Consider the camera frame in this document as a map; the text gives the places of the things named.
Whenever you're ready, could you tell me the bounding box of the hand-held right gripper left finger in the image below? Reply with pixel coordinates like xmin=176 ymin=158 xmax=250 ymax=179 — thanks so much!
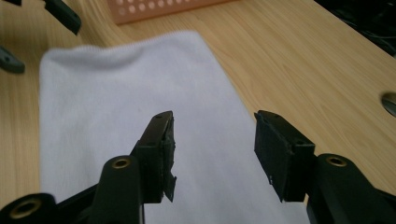
xmin=130 ymin=110 xmax=177 ymax=204

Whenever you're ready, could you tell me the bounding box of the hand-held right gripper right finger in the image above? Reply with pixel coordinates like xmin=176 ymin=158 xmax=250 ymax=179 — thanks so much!
xmin=253 ymin=109 xmax=318 ymax=203

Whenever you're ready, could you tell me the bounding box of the grey table cable grommet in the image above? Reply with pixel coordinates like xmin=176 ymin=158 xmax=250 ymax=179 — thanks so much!
xmin=380 ymin=91 xmax=396 ymax=119

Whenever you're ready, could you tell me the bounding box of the pink perforated plastic basket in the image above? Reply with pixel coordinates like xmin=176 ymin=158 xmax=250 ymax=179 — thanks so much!
xmin=106 ymin=0 xmax=233 ymax=25

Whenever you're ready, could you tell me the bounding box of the light lavender printed towel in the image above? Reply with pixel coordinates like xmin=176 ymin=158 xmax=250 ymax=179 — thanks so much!
xmin=38 ymin=29 xmax=311 ymax=224

